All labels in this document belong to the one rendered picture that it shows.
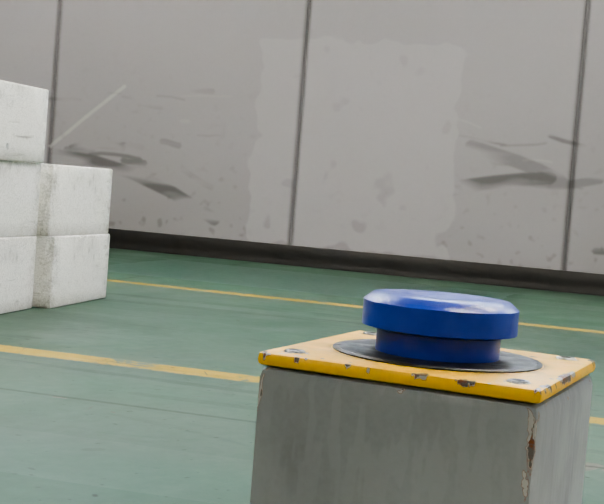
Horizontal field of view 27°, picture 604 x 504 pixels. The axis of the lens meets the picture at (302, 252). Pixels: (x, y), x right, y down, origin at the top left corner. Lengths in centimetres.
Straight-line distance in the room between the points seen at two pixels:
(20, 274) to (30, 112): 39
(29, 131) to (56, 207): 24
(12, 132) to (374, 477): 272
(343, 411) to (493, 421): 4
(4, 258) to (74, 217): 37
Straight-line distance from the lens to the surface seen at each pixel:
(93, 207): 342
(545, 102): 541
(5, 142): 297
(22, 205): 309
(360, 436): 30
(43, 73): 605
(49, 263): 319
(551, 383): 30
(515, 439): 29
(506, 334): 32
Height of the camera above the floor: 36
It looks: 3 degrees down
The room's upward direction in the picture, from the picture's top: 5 degrees clockwise
